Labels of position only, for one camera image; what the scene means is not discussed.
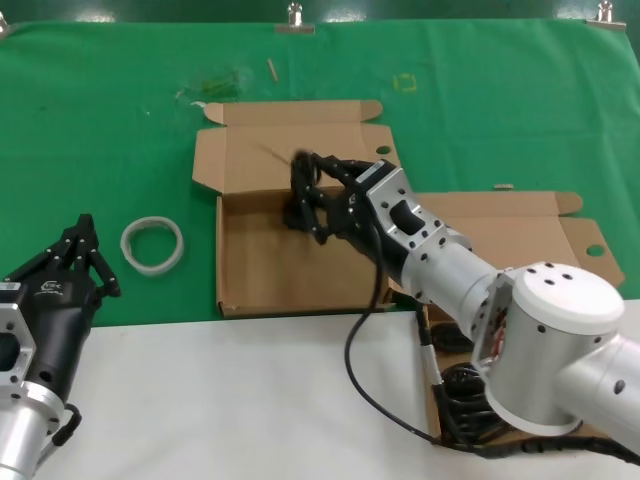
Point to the clear adhesive tape roll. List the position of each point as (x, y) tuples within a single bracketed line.
[(150, 267)]

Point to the small wooden stick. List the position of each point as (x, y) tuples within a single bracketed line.
[(272, 70)]

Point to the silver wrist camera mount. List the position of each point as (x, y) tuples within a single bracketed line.
[(12, 340), (405, 210)]

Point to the green table cloth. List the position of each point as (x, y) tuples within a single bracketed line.
[(75, 150)]

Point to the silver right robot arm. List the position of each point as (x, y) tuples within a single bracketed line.
[(565, 310)]

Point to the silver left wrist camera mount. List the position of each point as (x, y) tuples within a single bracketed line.
[(12, 340)]

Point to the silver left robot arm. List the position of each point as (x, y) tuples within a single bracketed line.
[(25, 430)]

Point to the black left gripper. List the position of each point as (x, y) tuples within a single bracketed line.
[(60, 315)]

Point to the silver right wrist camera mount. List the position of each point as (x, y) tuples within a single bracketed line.
[(405, 210)]

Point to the silver binder clip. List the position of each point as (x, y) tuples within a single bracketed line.
[(605, 20), (295, 25)]

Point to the small grey metal piece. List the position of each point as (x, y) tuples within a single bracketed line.
[(503, 186)]

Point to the brown open cardboard box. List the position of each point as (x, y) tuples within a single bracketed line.
[(280, 270), (525, 225)]

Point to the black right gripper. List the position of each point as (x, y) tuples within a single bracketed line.
[(367, 225)]

